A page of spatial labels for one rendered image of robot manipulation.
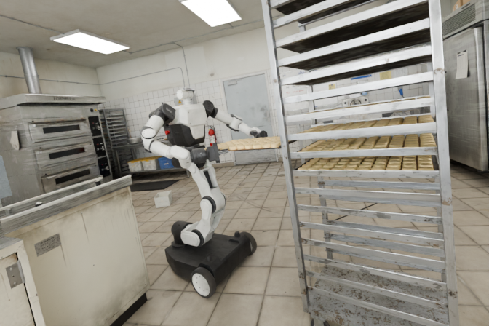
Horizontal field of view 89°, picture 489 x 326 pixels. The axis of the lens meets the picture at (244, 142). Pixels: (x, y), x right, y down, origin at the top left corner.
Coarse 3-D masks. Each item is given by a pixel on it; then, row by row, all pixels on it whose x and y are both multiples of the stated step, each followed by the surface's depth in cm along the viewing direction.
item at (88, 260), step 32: (128, 192) 168; (32, 224) 118; (64, 224) 130; (96, 224) 146; (128, 224) 166; (32, 256) 117; (64, 256) 129; (96, 256) 144; (128, 256) 163; (64, 288) 128; (96, 288) 142; (128, 288) 161; (64, 320) 126; (96, 320) 141
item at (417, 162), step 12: (360, 156) 133; (372, 156) 130; (384, 156) 126; (396, 156) 123; (408, 156) 120; (420, 156) 118; (300, 168) 128; (312, 168) 124; (324, 168) 121; (336, 168) 118; (348, 168) 115; (360, 168) 112; (372, 168) 109; (384, 168) 111; (396, 168) 104; (408, 168) 101; (420, 168) 99; (432, 168) 97
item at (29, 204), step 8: (80, 184) 169; (88, 184) 174; (56, 192) 155; (64, 192) 160; (72, 192) 164; (24, 200) 143; (32, 200) 144; (40, 200) 147; (48, 200) 151; (0, 208) 132; (8, 208) 134; (16, 208) 137; (24, 208) 140; (0, 216) 130
